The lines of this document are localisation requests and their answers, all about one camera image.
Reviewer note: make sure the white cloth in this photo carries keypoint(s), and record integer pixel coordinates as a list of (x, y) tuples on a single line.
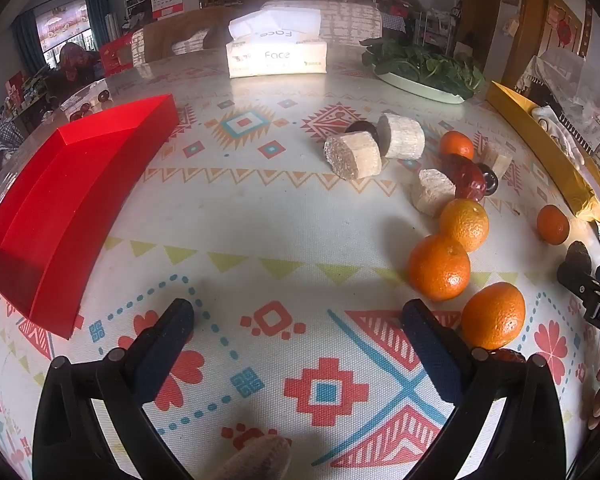
[(560, 132)]

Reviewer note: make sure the white chair cushion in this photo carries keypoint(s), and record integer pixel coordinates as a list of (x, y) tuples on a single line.
[(191, 42)]

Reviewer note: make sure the red gift box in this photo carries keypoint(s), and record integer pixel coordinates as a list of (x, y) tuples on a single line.
[(116, 56)]

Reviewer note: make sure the small red date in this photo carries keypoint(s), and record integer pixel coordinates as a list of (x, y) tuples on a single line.
[(104, 95), (85, 109)]

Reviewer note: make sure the plate of green leaves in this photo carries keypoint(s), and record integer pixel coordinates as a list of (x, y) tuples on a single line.
[(420, 62)]

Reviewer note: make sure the white tissue pack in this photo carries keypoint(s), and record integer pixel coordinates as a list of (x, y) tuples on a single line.
[(277, 50)]

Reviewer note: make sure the gold cardboard box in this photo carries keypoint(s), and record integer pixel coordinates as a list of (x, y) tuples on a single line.
[(540, 155)]

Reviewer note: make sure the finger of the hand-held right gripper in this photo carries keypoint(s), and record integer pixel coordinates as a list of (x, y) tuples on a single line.
[(577, 282)]

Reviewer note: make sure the small sugarcane piece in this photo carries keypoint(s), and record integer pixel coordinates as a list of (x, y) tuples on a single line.
[(497, 159)]

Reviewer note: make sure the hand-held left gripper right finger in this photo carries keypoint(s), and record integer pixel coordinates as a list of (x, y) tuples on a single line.
[(430, 355)]

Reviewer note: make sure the white oval plate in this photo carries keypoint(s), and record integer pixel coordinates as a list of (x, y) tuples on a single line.
[(420, 89)]

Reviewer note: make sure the small mandarin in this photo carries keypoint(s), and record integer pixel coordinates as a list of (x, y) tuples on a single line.
[(553, 225), (456, 145)]

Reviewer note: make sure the dark avocado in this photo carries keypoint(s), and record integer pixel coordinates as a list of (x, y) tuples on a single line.
[(579, 257)]

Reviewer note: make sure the orange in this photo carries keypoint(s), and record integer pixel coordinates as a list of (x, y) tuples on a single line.
[(464, 224), (493, 316), (439, 267)]

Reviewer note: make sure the chair with patterned cover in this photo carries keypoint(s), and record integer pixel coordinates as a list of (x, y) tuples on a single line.
[(340, 20)]

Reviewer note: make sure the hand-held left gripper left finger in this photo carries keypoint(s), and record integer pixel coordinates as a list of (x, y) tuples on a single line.
[(164, 352)]

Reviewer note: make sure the blue curtain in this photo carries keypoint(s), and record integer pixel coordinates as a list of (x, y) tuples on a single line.
[(97, 15), (27, 42)]

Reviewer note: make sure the red plastic tray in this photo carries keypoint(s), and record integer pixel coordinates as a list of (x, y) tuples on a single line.
[(65, 200)]

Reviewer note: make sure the brown chair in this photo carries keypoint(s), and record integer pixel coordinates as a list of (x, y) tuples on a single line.
[(180, 35)]

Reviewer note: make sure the wooden door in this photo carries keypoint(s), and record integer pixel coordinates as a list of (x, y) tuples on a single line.
[(482, 10)]

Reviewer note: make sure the large sugarcane piece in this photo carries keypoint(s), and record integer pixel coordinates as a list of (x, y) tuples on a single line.
[(355, 155)]

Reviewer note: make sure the large red date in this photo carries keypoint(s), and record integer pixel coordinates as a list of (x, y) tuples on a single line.
[(469, 176)]

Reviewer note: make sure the metal rack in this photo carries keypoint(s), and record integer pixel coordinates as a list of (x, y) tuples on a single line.
[(436, 30)]

